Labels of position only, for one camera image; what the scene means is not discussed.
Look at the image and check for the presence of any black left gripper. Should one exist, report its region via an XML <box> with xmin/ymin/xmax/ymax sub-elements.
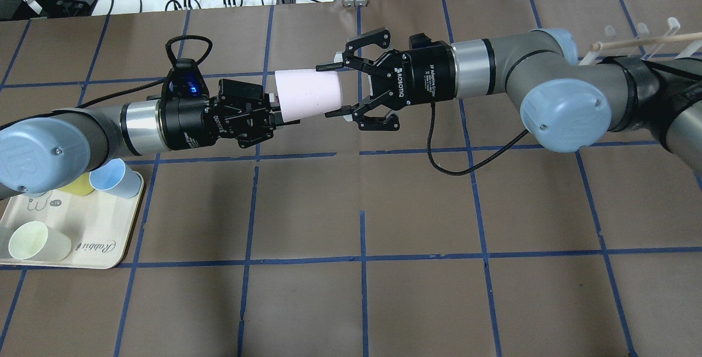
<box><xmin>156</xmin><ymin>78</ymin><xmax>301</xmax><ymax>152</ymax></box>

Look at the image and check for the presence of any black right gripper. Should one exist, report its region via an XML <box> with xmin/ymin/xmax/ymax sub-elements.
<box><xmin>316</xmin><ymin>28</ymin><xmax>456</xmax><ymax>131</ymax></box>

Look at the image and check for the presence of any pink cup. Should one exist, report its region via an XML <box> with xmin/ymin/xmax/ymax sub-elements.
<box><xmin>274</xmin><ymin>69</ymin><xmax>343</xmax><ymax>122</ymax></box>

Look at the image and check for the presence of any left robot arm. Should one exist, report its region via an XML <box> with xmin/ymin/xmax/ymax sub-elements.
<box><xmin>1</xmin><ymin>79</ymin><xmax>296</xmax><ymax>199</ymax></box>

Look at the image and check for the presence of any blue cup near tray corner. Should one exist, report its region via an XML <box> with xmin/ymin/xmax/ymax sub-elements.
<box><xmin>89</xmin><ymin>158</ymin><xmax>143</xmax><ymax>199</ymax></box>

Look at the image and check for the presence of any yellow cup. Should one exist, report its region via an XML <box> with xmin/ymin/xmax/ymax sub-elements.
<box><xmin>58</xmin><ymin>172</ymin><xmax>95</xmax><ymax>196</ymax></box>

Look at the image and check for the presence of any cream white cup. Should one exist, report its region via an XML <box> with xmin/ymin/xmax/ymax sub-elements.
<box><xmin>8</xmin><ymin>220</ymin><xmax>72</xmax><ymax>262</ymax></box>

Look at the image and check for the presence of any cream rabbit tray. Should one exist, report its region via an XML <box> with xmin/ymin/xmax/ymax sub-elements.
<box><xmin>1</xmin><ymin>180</ymin><xmax>145</xmax><ymax>269</ymax></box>

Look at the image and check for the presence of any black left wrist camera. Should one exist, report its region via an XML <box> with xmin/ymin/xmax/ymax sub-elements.
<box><xmin>161</xmin><ymin>59</ymin><xmax>209</xmax><ymax>100</ymax></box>

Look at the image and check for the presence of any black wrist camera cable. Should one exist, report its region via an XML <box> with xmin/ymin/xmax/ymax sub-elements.
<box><xmin>428</xmin><ymin>102</ymin><xmax>530</xmax><ymax>177</ymax></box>

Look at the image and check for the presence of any white wire cup rack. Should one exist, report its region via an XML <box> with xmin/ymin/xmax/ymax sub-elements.
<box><xmin>579</xmin><ymin>16</ymin><xmax>701</xmax><ymax>66</ymax></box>

